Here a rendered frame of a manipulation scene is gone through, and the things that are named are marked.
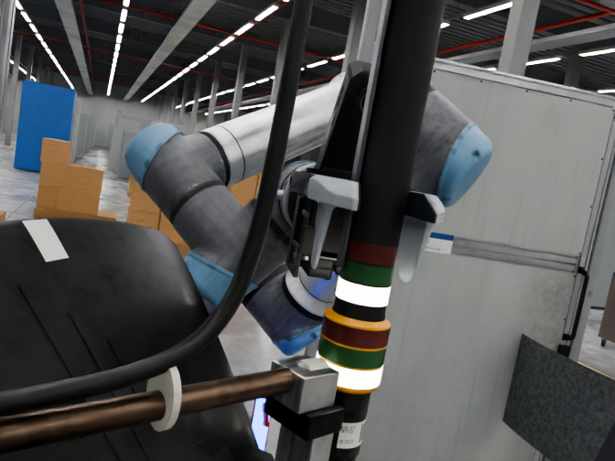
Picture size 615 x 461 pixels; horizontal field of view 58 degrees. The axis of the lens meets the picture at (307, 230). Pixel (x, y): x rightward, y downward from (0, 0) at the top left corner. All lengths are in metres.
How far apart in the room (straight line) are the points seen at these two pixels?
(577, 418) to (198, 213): 1.96
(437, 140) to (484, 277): 1.65
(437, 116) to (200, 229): 0.40
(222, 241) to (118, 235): 0.18
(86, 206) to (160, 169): 8.93
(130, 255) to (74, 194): 9.12
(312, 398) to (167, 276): 0.15
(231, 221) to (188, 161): 0.09
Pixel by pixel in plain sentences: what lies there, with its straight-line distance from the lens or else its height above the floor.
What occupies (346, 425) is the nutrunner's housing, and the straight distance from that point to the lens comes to 0.37.
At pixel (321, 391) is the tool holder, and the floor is 1.37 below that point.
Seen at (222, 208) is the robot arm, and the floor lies 1.43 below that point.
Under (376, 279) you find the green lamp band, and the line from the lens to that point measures 0.34.
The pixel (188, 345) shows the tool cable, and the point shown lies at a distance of 0.28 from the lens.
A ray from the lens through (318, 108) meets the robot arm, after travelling 0.76.
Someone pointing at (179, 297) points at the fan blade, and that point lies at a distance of 0.41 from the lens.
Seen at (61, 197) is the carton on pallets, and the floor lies 0.36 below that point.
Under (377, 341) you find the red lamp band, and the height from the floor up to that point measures 1.40.
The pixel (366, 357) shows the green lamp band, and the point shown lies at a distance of 0.35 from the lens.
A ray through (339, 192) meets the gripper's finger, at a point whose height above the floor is 1.48.
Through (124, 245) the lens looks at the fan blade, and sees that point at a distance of 0.41.
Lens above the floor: 1.49
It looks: 6 degrees down
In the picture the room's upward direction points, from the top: 10 degrees clockwise
